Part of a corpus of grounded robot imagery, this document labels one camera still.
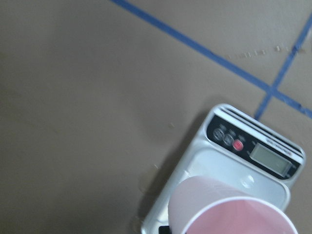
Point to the white digital kitchen scale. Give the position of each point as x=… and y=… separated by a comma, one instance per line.
x=236, y=149

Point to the pink paper cup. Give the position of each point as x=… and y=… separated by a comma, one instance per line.
x=200, y=205

